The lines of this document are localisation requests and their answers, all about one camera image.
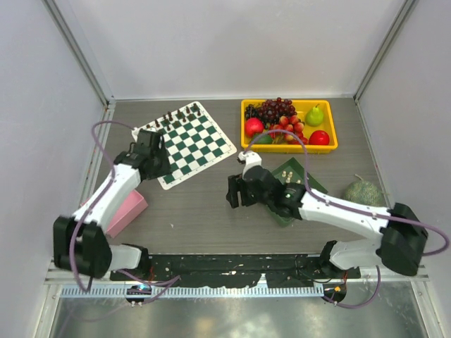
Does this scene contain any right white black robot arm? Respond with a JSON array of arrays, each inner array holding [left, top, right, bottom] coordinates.
[[226, 165, 428, 277]]

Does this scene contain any red apple left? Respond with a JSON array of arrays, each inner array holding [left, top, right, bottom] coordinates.
[[244, 118, 264, 138]]

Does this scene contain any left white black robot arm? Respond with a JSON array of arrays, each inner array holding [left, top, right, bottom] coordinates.
[[53, 127, 171, 280]]

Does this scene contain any red apple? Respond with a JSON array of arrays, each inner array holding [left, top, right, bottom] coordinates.
[[309, 130, 330, 146], [244, 118, 264, 138]]

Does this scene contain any red apple right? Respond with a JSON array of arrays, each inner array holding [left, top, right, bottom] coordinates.
[[309, 130, 330, 146]]

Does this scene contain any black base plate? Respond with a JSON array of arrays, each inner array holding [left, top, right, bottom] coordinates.
[[129, 253, 361, 289]]

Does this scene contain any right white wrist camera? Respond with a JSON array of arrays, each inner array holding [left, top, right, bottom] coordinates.
[[237, 151, 262, 177]]

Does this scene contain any dark purple grape bunch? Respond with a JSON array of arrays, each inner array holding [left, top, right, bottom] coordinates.
[[255, 97, 297, 124]]

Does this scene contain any green netted melon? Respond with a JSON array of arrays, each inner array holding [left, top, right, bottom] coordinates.
[[342, 174, 387, 207]]

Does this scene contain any green lime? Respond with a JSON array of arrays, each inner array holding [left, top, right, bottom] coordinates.
[[252, 134, 273, 144]]

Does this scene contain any green pear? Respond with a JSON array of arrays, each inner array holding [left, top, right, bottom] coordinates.
[[305, 104, 324, 127]]

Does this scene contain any yellow plastic fruit tray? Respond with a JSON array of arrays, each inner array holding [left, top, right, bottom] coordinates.
[[241, 97, 338, 154]]

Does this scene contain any dark green piece tray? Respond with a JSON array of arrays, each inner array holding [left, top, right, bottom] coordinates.
[[266, 157, 328, 227]]

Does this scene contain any pink box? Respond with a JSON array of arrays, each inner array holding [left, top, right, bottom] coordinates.
[[84, 190, 148, 239]]

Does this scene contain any white slotted cable duct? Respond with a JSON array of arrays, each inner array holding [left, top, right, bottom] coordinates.
[[60, 283, 323, 299]]

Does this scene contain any green white chess board mat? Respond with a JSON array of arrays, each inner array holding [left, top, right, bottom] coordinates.
[[132, 101, 237, 190]]

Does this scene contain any black grape bunch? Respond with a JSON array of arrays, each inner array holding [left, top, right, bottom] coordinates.
[[245, 104, 260, 120]]

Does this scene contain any red cherry bunch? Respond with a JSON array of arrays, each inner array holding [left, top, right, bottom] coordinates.
[[268, 115, 309, 144]]

